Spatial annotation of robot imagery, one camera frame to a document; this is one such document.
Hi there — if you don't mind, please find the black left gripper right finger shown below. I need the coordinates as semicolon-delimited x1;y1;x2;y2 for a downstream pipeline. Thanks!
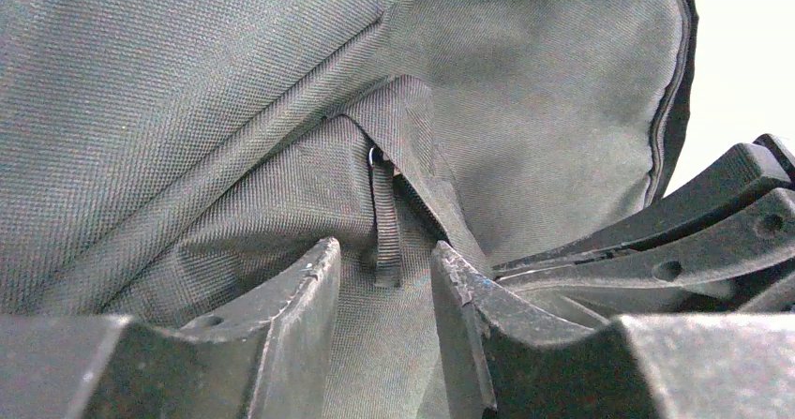
430;242;794;418

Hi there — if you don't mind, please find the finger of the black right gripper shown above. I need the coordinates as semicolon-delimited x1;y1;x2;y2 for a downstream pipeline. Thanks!
499;188;794;314
494;134;794;274

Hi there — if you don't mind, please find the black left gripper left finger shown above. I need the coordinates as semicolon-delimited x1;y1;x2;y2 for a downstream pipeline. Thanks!
1;238;341;418

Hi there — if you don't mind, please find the black student backpack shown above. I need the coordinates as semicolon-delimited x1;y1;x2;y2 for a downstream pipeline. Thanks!
1;0;697;418

